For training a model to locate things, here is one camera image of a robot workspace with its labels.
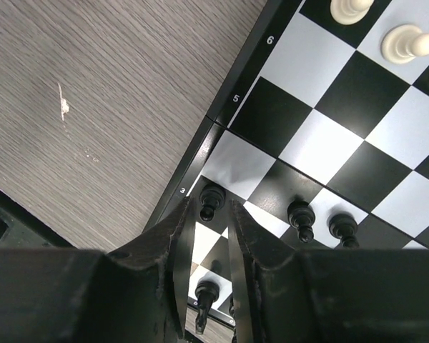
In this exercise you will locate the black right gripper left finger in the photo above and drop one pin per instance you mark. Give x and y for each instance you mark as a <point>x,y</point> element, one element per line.
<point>154,279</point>

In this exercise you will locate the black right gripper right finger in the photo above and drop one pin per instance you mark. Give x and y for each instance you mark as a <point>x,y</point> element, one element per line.
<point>265,282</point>

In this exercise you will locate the black white chess board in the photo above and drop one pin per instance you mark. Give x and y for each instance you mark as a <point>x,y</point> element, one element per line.
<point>325,111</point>

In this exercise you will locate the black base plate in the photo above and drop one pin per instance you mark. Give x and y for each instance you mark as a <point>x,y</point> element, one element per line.
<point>21,229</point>

